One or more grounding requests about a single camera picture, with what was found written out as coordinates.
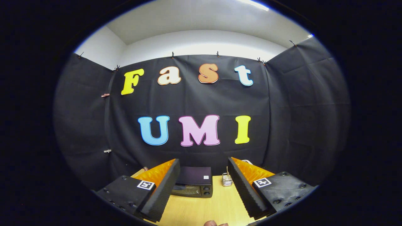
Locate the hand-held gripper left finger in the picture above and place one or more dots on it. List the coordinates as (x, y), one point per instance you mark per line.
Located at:
(163, 194)

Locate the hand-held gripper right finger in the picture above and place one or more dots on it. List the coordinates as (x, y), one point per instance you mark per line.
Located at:
(241, 191)

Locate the black toaster oven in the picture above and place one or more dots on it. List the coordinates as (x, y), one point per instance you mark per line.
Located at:
(194, 175)

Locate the white bread toaster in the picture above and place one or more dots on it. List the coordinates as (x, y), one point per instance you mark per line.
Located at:
(247, 162)

